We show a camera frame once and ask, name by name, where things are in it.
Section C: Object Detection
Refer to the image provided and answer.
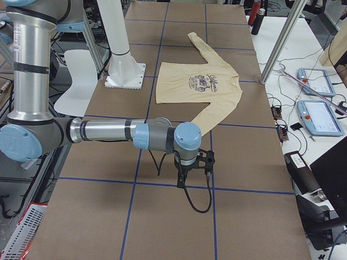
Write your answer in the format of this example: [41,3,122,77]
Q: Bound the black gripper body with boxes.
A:
[174,148,215,173]

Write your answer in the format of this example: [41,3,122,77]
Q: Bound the cream long-sleeve printed shirt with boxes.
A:
[156,32,242,135]

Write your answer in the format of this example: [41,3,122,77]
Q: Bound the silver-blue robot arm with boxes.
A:
[1,20,14,45]
[1,1,215,189]

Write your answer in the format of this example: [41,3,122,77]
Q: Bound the small circuit board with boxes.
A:
[271,106,282,120]

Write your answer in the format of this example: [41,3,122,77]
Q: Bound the black box with label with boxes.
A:
[284,151,321,194]

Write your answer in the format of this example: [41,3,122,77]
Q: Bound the lower teach pendant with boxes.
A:
[297,100,345,137]

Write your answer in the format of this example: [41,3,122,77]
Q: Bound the teach pendant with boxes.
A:
[297,100,345,137]
[297,68,336,98]

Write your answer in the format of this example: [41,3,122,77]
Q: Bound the black monitor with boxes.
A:
[310,138,346,216]

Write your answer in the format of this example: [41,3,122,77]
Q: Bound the white plastic chair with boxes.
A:
[54,49,98,117]

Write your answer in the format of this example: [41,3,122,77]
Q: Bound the upper teach pendant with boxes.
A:
[297,68,336,98]

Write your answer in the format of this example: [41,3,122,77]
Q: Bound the black water bottle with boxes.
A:
[250,8,265,35]

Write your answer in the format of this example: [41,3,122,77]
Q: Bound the red water bottle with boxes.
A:
[248,0,261,27]

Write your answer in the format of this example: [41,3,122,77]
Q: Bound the white perforated basket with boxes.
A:
[1,203,47,259]

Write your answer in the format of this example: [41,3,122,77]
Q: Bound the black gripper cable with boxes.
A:
[150,148,214,214]

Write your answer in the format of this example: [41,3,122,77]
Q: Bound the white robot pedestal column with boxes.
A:
[97,0,146,89]

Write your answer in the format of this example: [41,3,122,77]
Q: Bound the aluminium frame post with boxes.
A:
[260,0,306,85]

